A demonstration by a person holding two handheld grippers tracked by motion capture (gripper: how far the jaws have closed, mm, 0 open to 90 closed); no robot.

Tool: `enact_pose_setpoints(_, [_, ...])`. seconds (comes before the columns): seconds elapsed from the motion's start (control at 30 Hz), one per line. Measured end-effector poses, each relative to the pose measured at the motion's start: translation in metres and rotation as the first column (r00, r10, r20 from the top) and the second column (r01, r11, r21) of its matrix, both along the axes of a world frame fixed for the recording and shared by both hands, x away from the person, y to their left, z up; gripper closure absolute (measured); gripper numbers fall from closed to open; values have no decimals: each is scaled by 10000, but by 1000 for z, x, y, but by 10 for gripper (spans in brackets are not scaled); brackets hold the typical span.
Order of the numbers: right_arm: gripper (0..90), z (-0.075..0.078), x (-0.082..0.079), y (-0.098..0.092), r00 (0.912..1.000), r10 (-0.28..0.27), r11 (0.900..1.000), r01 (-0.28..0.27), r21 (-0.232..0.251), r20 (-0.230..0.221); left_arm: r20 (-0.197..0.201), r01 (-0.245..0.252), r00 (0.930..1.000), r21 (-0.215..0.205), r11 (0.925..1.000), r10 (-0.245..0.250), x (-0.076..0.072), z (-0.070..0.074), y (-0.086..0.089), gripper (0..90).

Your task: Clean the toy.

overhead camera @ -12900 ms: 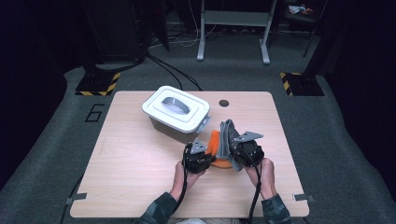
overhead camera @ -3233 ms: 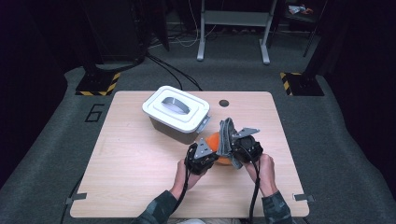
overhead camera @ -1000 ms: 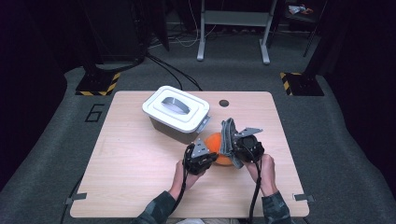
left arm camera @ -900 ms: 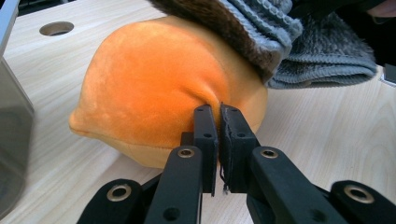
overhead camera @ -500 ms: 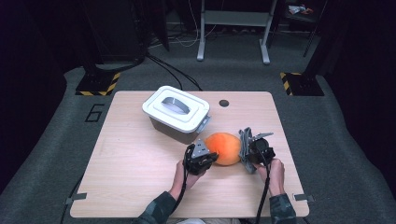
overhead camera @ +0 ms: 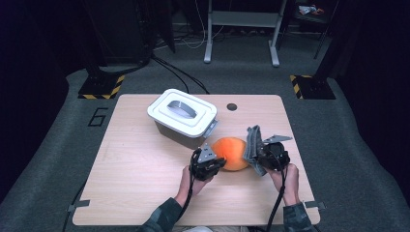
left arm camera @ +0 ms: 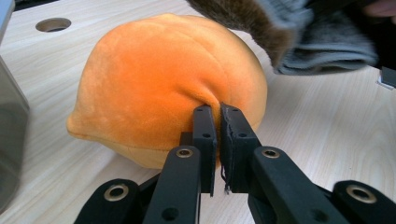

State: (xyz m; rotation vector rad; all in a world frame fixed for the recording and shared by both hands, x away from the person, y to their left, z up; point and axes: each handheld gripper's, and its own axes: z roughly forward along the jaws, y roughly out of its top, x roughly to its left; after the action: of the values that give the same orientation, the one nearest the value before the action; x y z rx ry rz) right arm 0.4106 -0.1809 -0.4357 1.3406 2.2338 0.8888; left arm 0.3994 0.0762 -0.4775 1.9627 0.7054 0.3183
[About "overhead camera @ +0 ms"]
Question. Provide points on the person's right hand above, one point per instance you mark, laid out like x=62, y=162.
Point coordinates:
x=290, y=185

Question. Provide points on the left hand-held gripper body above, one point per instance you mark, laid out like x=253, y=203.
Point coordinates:
x=201, y=167

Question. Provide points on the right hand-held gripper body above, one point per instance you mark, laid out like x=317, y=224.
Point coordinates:
x=275, y=156

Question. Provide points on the white desk frame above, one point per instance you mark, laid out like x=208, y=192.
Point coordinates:
x=245, y=18

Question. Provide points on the person's left hand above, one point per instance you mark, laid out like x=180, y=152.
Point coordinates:
x=190, y=190

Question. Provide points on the grey cloth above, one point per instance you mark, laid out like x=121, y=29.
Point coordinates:
x=253, y=148

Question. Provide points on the black cabinet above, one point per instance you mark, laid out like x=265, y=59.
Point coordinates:
x=119, y=32

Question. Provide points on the black striped stand base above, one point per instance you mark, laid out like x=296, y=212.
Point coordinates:
x=100, y=87
x=314, y=87

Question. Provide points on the grey tape strip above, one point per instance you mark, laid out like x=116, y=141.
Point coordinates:
x=316, y=204
x=79, y=204

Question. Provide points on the orange plush toy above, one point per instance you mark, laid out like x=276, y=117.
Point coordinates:
x=230, y=153

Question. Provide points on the colourful item on shelf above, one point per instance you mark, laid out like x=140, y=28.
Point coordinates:
x=309, y=9

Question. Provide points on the grey plastic storage box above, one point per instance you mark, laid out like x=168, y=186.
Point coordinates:
x=180, y=138

